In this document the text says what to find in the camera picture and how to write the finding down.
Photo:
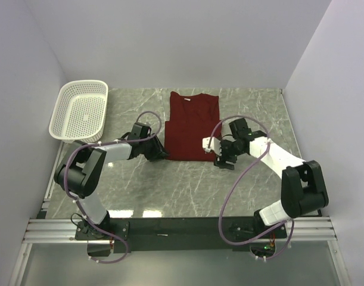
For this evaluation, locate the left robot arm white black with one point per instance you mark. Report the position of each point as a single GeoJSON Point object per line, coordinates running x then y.
{"type": "Point", "coordinates": [80, 169]}

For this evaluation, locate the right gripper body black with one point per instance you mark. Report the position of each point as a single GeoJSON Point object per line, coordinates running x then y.
{"type": "Point", "coordinates": [229, 153]}

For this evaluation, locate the white perforated plastic basket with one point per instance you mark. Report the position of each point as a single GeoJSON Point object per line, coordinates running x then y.
{"type": "Point", "coordinates": [80, 111]}

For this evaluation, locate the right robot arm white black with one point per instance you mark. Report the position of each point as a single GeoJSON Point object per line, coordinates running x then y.
{"type": "Point", "coordinates": [303, 188]}

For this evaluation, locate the aluminium frame rail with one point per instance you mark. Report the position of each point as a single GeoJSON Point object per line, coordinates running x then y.
{"type": "Point", "coordinates": [168, 212]}

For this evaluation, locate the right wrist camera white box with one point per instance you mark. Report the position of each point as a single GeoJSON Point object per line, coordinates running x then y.
{"type": "Point", "coordinates": [211, 145]}

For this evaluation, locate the dark red t shirt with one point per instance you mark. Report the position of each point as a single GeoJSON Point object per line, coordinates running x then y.
{"type": "Point", "coordinates": [191, 119]}

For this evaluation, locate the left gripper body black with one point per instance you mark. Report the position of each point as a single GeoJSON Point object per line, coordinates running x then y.
{"type": "Point", "coordinates": [151, 148]}

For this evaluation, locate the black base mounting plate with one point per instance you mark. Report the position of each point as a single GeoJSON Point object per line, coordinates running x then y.
{"type": "Point", "coordinates": [190, 233]}

